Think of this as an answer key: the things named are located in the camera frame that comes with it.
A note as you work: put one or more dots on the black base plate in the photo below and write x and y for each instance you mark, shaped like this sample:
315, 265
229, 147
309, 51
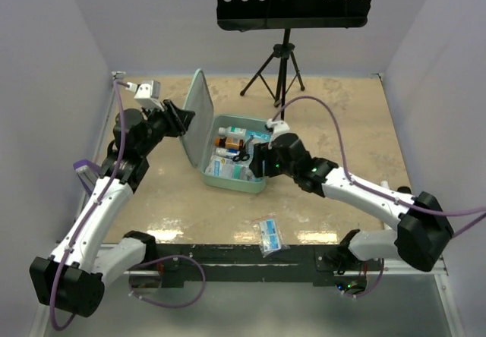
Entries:
321, 265

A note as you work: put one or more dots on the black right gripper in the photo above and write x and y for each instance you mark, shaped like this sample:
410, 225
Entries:
257, 165

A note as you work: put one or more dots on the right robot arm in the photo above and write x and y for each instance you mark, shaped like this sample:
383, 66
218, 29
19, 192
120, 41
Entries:
416, 233

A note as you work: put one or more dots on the black cylinder object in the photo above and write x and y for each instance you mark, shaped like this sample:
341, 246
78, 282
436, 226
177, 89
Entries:
404, 189

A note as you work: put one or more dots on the aluminium frame rail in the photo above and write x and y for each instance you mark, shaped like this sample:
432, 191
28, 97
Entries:
87, 200

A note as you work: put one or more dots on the small blue white sachet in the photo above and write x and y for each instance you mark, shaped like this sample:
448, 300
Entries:
269, 236

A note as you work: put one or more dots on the white blue bandage roll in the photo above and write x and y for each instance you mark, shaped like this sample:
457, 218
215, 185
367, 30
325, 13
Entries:
226, 153

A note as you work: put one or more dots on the white gauze dressing packet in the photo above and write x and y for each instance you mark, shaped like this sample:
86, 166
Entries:
225, 168

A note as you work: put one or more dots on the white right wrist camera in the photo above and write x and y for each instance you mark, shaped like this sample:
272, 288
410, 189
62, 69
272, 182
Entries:
277, 127

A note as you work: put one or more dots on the light blue foil pouch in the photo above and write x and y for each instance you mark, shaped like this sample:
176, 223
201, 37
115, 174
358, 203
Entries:
259, 137

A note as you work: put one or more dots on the teal header clear packet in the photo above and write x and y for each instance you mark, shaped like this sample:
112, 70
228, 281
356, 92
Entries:
243, 173

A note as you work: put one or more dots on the brown bottle orange cap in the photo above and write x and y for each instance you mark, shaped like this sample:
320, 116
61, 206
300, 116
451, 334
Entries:
230, 143

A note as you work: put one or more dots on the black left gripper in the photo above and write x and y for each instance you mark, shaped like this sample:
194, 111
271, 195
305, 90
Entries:
183, 118

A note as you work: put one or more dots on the black music stand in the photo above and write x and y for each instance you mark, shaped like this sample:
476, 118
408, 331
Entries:
287, 15

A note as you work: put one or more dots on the purple box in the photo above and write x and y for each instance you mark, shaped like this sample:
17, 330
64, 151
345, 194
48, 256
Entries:
88, 173

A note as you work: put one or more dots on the white tube object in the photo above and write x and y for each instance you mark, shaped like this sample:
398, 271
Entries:
385, 183

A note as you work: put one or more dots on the white plastic bottle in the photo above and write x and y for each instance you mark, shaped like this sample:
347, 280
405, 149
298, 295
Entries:
235, 132

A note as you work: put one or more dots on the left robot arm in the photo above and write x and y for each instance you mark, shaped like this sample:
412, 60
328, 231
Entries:
135, 245

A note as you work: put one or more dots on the mint green medicine case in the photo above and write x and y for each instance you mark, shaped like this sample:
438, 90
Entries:
199, 141

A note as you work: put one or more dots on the black handled scissors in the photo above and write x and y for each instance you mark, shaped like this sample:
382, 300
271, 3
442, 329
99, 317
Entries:
243, 154

